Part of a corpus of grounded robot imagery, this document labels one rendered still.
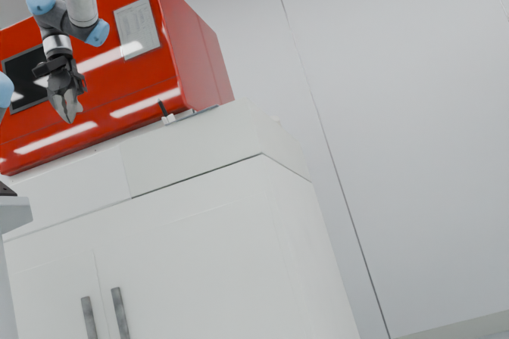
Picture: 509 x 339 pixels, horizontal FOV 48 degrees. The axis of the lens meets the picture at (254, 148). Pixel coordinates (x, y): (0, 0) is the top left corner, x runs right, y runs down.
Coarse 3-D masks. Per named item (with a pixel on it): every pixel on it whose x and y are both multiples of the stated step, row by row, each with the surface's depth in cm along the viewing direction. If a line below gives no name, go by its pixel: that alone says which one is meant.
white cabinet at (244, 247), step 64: (192, 192) 137; (256, 192) 132; (64, 256) 144; (128, 256) 139; (192, 256) 134; (256, 256) 130; (320, 256) 162; (64, 320) 140; (128, 320) 136; (192, 320) 131; (256, 320) 127; (320, 320) 134
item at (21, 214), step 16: (0, 208) 111; (16, 208) 114; (0, 224) 123; (16, 224) 127; (0, 240) 117; (0, 256) 115; (0, 272) 114; (0, 288) 112; (0, 304) 111; (0, 320) 109; (0, 336) 108; (16, 336) 113
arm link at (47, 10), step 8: (32, 0) 149; (40, 0) 150; (48, 0) 150; (56, 0) 153; (32, 8) 150; (40, 8) 150; (48, 8) 150; (56, 8) 151; (64, 8) 152; (40, 16) 152; (48, 16) 152; (56, 16) 151; (40, 24) 157; (48, 24) 154; (56, 24) 153
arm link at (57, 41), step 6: (54, 36) 160; (60, 36) 160; (66, 36) 162; (48, 42) 160; (54, 42) 159; (60, 42) 160; (66, 42) 161; (48, 48) 159; (54, 48) 159; (60, 48) 160; (66, 48) 161
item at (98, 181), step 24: (72, 168) 148; (96, 168) 146; (120, 168) 144; (24, 192) 150; (48, 192) 148; (72, 192) 146; (96, 192) 144; (120, 192) 142; (48, 216) 147; (72, 216) 145
